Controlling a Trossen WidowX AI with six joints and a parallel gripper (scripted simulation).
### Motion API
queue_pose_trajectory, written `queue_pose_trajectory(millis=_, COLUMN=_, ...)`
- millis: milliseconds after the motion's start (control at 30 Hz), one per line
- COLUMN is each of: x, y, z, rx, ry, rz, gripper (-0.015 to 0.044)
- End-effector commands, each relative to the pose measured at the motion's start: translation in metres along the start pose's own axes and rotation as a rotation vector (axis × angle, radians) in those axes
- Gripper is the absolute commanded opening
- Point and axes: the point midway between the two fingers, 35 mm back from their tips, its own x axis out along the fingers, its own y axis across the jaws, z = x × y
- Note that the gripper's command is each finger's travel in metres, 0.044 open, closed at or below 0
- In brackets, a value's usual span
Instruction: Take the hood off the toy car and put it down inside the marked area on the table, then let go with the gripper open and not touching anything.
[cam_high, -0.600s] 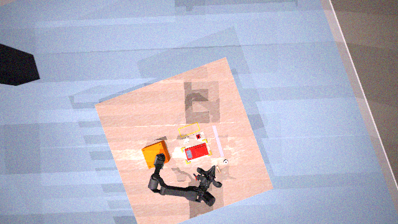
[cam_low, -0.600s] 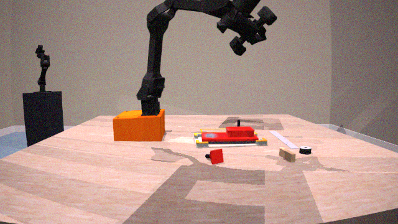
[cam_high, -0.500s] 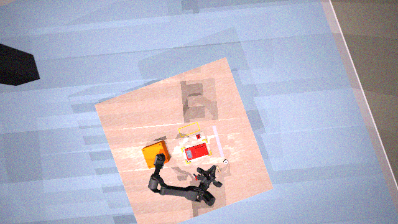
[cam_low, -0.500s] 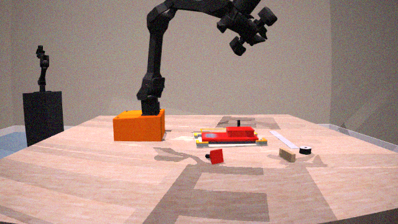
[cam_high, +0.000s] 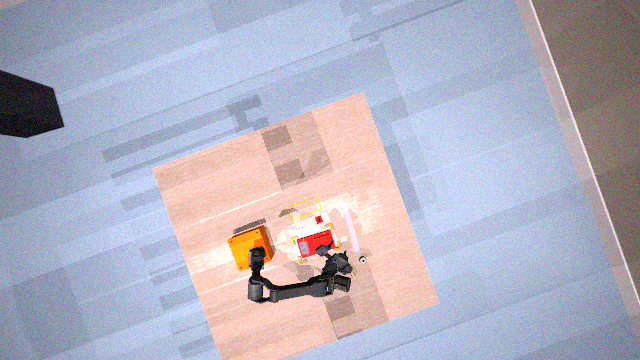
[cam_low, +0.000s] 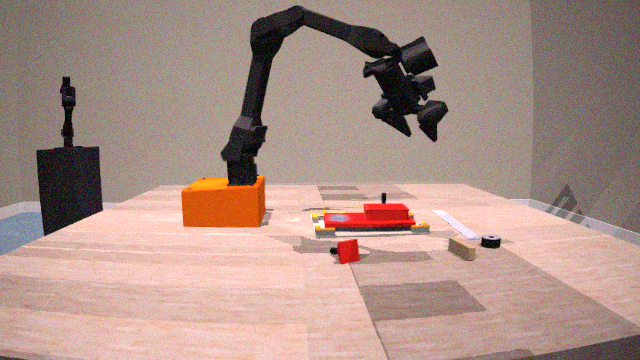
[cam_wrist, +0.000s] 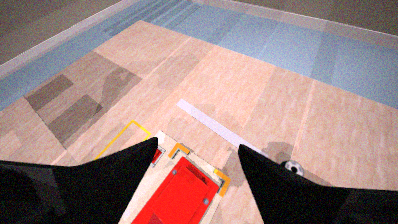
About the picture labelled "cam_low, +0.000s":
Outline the white flat strip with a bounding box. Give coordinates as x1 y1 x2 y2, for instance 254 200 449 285
433 211 481 239

